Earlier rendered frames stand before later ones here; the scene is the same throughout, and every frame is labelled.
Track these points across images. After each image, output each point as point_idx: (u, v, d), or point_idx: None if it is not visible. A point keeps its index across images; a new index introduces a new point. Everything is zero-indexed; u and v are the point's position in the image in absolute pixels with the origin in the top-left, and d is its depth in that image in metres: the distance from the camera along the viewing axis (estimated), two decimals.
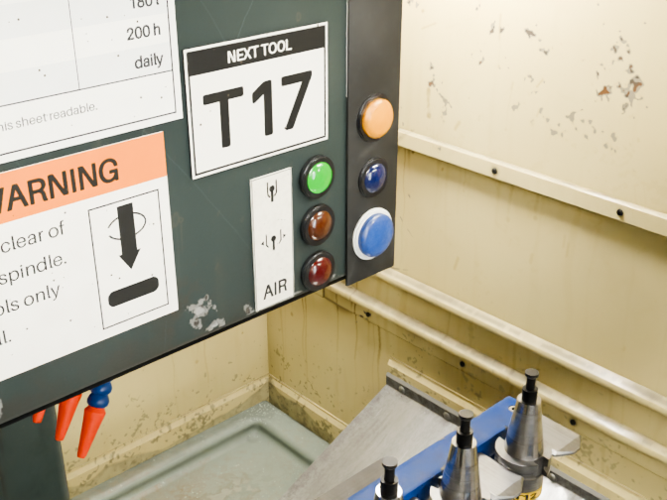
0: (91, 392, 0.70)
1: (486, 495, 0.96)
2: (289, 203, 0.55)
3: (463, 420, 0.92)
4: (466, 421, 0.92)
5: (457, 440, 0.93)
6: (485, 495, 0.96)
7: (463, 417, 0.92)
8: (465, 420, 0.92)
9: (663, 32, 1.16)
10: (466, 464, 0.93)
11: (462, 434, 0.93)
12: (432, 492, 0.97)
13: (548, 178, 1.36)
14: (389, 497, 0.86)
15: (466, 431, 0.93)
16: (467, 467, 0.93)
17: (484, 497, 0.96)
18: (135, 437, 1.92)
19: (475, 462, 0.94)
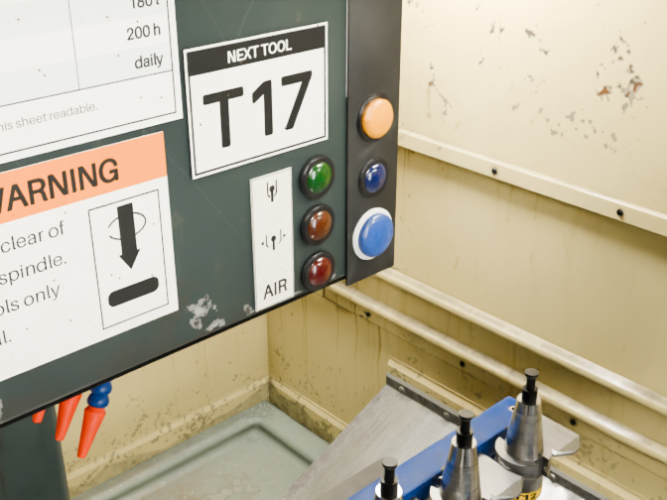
0: (91, 392, 0.70)
1: (486, 495, 0.96)
2: (289, 203, 0.55)
3: (463, 420, 0.92)
4: (466, 421, 0.92)
5: (457, 440, 0.93)
6: (485, 495, 0.96)
7: (463, 417, 0.92)
8: (465, 420, 0.92)
9: (663, 32, 1.16)
10: (466, 464, 0.93)
11: (462, 434, 0.93)
12: (432, 492, 0.97)
13: (548, 178, 1.36)
14: (389, 497, 0.86)
15: (466, 431, 0.93)
16: (467, 467, 0.93)
17: (484, 497, 0.96)
18: (135, 437, 1.92)
19: (475, 462, 0.94)
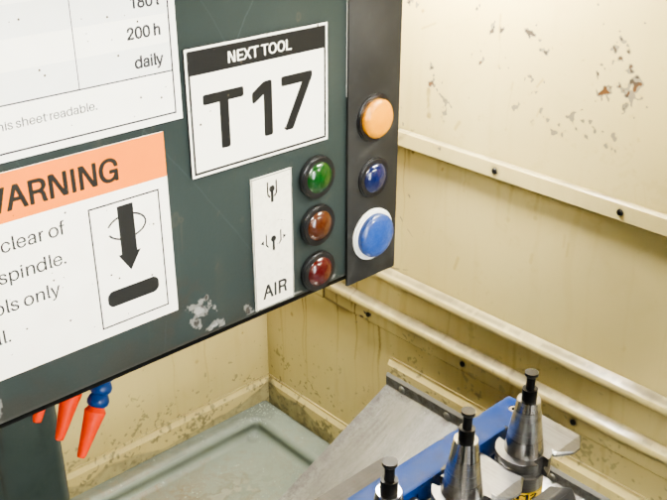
0: (91, 392, 0.70)
1: (487, 493, 0.96)
2: (289, 203, 0.55)
3: (465, 417, 0.92)
4: (467, 418, 0.92)
5: (459, 437, 0.93)
6: (486, 493, 0.96)
7: (465, 414, 0.92)
8: (466, 417, 0.92)
9: (663, 32, 1.16)
10: (468, 461, 0.93)
11: (464, 431, 0.93)
12: (433, 489, 0.97)
13: (548, 178, 1.36)
14: (389, 497, 0.86)
15: (468, 428, 0.93)
16: (469, 464, 0.93)
17: (485, 495, 0.96)
18: (135, 437, 1.92)
19: (477, 459, 0.94)
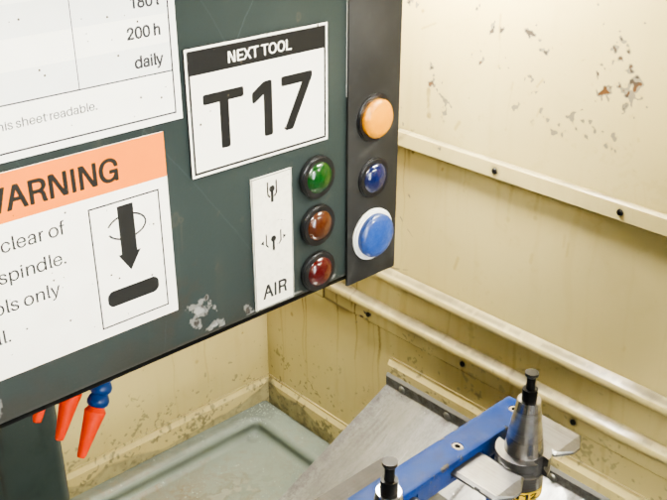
0: (91, 392, 0.70)
1: None
2: (289, 203, 0.55)
3: None
4: None
5: None
6: None
7: None
8: None
9: (663, 32, 1.16)
10: None
11: None
12: None
13: (548, 178, 1.36)
14: (389, 497, 0.86)
15: None
16: None
17: None
18: (135, 437, 1.92)
19: None
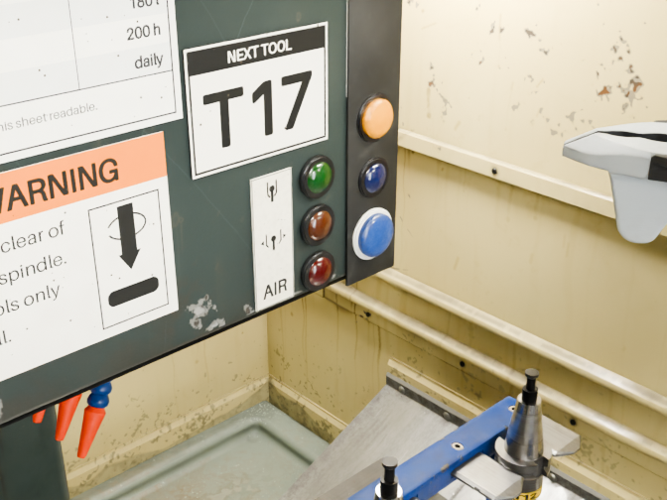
0: (91, 392, 0.70)
1: None
2: (289, 203, 0.55)
3: None
4: None
5: None
6: None
7: None
8: None
9: (663, 32, 1.16)
10: None
11: None
12: None
13: (548, 178, 1.36)
14: (389, 497, 0.86)
15: None
16: None
17: None
18: (135, 437, 1.92)
19: None
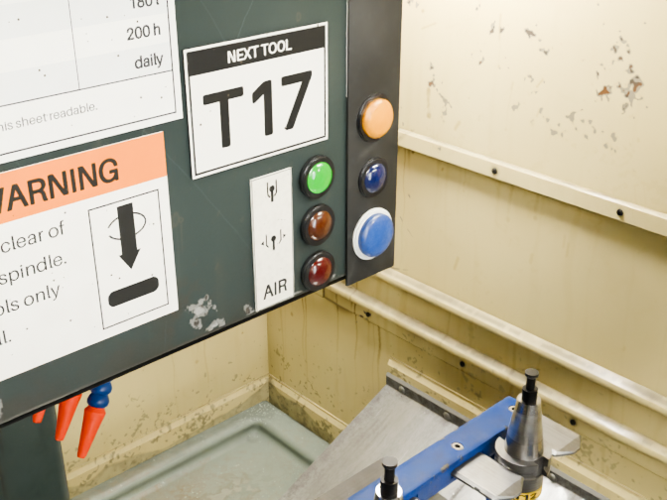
0: (91, 392, 0.70)
1: None
2: (289, 203, 0.55)
3: None
4: None
5: None
6: None
7: None
8: None
9: (663, 32, 1.16)
10: None
11: None
12: None
13: (548, 178, 1.36)
14: (389, 497, 0.86)
15: None
16: None
17: None
18: (135, 437, 1.92)
19: None
